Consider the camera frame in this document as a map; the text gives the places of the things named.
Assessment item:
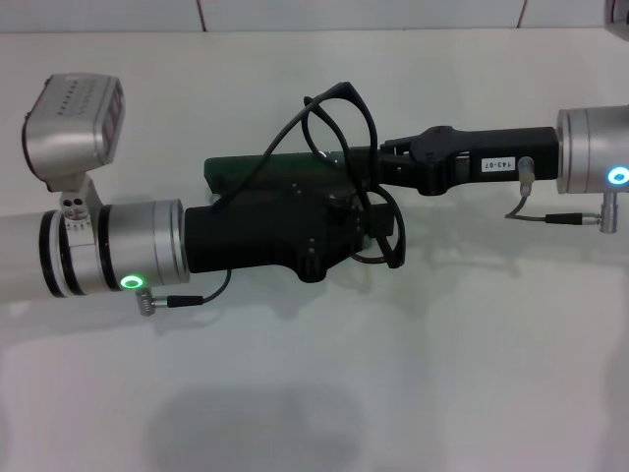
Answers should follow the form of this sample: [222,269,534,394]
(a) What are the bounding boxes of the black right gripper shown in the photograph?
[378,124,561,197]

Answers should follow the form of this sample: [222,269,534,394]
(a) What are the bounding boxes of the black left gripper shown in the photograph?
[182,180,395,285]

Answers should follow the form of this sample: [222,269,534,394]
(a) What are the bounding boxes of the black glasses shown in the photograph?
[262,82,407,271]

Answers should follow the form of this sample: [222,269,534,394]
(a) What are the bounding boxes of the green glasses case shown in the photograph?
[202,151,368,196]

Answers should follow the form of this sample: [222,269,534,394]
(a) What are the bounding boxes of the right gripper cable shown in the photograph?
[504,154,621,238]

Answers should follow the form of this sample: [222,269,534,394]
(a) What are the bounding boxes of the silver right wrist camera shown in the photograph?
[602,0,629,38]

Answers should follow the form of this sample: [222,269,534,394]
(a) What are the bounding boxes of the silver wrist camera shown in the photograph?
[21,73,125,236]
[602,0,629,38]

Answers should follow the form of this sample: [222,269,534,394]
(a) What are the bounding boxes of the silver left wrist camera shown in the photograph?
[21,73,125,236]

